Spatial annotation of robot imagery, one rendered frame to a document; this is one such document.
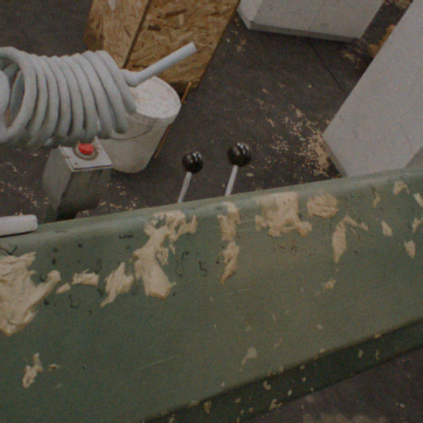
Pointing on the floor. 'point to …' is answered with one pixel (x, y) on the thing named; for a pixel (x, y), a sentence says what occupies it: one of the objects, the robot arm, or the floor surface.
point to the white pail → (144, 125)
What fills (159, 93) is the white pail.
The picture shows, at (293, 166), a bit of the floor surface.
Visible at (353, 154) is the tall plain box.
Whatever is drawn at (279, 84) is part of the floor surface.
